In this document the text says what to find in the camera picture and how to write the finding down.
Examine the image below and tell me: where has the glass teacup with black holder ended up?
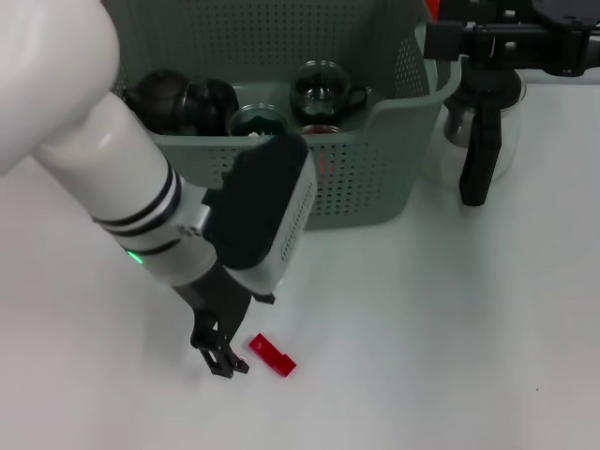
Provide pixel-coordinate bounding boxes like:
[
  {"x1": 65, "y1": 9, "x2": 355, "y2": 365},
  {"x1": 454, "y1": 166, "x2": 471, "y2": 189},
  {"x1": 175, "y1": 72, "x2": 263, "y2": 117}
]
[
  {"x1": 228, "y1": 105, "x2": 293, "y2": 138},
  {"x1": 299, "y1": 123, "x2": 344, "y2": 137},
  {"x1": 185, "y1": 75, "x2": 243, "y2": 138},
  {"x1": 289, "y1": 60, "x2": 369, "y2": 128}
]

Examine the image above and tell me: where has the glass pitcher with black handle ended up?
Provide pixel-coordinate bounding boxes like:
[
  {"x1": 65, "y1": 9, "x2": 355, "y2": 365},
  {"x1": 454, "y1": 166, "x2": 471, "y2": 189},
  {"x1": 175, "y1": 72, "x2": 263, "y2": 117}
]
[{"x1": 442, "y1": 54, "x2": 527, "y2": 207}]

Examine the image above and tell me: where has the grey perforated storage basket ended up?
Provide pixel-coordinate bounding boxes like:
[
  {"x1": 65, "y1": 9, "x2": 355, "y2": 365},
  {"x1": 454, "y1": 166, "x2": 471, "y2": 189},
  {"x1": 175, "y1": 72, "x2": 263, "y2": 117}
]
[{"x1": 100, "y1": 0, "x2": 463, "y2": 232}]

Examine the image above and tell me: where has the dark red toy brick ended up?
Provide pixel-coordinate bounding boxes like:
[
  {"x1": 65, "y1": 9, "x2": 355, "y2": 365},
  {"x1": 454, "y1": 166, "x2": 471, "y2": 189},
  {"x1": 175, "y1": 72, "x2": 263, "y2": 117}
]
[{"x1": 247, "y1": 332, "x2": 298, "y2": 380}]

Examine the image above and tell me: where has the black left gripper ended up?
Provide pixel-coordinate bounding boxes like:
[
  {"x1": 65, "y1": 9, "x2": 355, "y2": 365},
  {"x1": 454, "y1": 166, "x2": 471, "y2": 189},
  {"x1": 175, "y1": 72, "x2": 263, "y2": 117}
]
[{"x1": 172, "y1": 262, "x2": 277, "y2": 380}]

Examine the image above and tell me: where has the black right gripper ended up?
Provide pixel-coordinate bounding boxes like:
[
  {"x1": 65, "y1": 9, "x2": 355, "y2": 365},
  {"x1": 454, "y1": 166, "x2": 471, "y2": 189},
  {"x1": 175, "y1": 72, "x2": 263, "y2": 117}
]
[{"x1": 423, "y1": 0, "x2": 600, "y2": 79}]

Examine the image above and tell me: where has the orange wedge toy brick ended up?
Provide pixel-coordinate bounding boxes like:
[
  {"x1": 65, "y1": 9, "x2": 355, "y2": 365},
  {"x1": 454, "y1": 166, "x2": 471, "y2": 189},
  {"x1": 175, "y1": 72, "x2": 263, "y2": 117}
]
[{"x1": 316, "y1": 149, "x2": 337, "y2": 182}]

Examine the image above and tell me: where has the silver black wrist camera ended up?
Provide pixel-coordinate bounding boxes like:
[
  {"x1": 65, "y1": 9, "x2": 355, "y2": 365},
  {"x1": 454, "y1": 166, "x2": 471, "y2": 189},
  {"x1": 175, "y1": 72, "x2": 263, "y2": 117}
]
[{"x1": 201, "y1": 133, "x2": 318, "y2": 293}]

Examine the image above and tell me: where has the black clay teapot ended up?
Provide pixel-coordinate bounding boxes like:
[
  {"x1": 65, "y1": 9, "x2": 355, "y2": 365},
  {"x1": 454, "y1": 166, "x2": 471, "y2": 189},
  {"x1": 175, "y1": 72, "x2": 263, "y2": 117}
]
[{"x1": 122, "y1": 68, "x2": 191, "y2": 137}]

